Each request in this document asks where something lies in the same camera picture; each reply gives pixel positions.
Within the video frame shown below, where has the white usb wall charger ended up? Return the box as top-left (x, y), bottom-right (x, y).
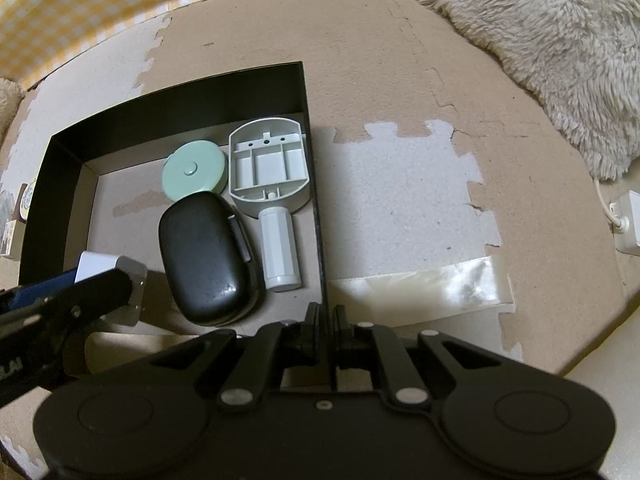
top-left (74, 250), bottom-right (150, 328)

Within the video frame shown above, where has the black oval earbuds case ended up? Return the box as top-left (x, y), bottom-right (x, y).
top-left (158, 192), bottom-right (265, 326)

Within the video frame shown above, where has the black cardboard box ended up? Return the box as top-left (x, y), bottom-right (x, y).
top-left (18, 62), bottom-right (309, 335)

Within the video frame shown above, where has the mint green round tape measure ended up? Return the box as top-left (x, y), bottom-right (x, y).
top-left (160, 140), bottom-right (228, 202)

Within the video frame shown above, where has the small printed cardboard box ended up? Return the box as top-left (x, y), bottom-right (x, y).
top-left (0, 220), bottom-right (26, 261)

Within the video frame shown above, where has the round yellow label tin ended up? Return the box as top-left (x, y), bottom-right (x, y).
top-left (18, 180), bottom-right (36, 222)

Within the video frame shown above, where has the clear packing tape strip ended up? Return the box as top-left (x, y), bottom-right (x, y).
top-left (328, 255), bottom-right (513, 327)

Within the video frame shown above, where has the fluffy grey rug left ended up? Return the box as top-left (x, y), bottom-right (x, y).
top-left (0, 78), bottom-right (24, 143)

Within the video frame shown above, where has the white power strip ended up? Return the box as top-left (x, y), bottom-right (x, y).
top-left (610, 191), bottom-right (640, 256)

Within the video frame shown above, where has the fluffy grey cushion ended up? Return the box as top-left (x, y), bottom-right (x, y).
top-left (416, 0), bottom-right (639, 180)

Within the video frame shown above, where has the white power cable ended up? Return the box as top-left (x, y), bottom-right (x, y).
top-left (592, 174), bottom-right (624, 229)

